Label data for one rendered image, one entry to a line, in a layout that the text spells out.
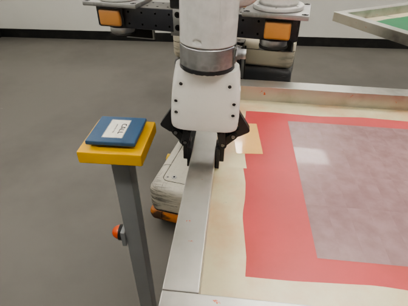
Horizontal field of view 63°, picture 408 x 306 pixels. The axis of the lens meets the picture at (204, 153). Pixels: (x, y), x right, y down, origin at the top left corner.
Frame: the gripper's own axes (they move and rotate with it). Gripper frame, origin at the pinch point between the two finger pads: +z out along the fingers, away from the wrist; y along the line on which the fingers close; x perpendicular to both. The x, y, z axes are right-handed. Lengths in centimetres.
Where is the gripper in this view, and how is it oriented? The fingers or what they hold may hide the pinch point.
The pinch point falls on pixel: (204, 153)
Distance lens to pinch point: 54.5
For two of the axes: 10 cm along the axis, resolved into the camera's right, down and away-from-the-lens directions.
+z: -0.3, 8.1, 5.9
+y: -10.0, -0.8, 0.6
